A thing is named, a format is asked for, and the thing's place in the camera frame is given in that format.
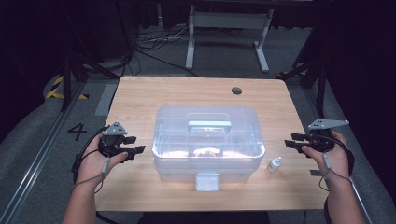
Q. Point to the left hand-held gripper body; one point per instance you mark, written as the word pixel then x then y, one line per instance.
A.
pixel 113 141

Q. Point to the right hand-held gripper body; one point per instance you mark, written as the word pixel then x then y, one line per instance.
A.
pixel 322 140

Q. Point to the small white dropper bottle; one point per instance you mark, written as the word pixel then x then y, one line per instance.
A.
pixel 274 165

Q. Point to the clear plastic storage box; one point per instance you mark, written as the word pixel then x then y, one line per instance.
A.
pixel 208 146

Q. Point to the person's right hand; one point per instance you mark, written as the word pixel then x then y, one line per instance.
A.
pixel 337 161

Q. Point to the person's left hand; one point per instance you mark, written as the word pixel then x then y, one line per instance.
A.
pixel 93 168

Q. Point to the black tape strip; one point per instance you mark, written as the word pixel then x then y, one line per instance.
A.
pixel 316 173

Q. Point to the black metal stand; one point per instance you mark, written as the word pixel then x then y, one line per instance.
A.
pixel 320 84
pixel 67 84

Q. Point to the yellow black hazard tape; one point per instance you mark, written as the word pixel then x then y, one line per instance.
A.
pixel 53 92

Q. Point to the person's dark clothing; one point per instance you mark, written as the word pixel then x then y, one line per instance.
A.
pixel 205 217

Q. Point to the grey metal table frame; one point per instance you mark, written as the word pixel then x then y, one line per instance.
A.
pixel 229 20

